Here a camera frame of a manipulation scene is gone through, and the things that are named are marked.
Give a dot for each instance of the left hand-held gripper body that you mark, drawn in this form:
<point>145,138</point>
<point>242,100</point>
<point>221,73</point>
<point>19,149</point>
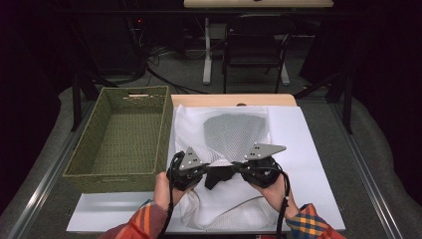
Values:
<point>189,166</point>

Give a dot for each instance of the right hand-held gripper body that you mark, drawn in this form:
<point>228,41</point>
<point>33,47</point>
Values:
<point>262,166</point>

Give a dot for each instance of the black cloth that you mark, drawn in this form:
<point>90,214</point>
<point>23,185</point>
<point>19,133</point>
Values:
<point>232,132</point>

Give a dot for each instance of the white mesh laundry bag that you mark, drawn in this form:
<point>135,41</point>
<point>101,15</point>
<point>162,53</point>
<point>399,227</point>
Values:
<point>189,126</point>

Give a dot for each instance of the green woven basket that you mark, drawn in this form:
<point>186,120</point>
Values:
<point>129,139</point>

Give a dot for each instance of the person's right hand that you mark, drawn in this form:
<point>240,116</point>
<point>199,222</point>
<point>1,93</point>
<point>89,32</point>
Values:
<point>275,195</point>

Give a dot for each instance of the person's left hand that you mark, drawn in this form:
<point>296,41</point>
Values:
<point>166,192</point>

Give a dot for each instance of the white board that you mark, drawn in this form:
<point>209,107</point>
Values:
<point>298,132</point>

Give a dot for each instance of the black metal stand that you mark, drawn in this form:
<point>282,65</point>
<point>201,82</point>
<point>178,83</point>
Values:
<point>77,99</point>
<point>346,99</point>

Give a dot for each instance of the black folding chair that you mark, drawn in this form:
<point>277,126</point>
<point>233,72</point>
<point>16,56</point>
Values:
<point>255,49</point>

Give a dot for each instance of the power strip with red light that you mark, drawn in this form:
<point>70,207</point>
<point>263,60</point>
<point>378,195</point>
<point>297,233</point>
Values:
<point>138,25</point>

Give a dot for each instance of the white-legged desk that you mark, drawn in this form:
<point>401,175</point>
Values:
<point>258,3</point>

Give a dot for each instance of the metal frame rail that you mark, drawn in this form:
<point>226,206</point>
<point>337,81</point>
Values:
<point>368,172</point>
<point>49,176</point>

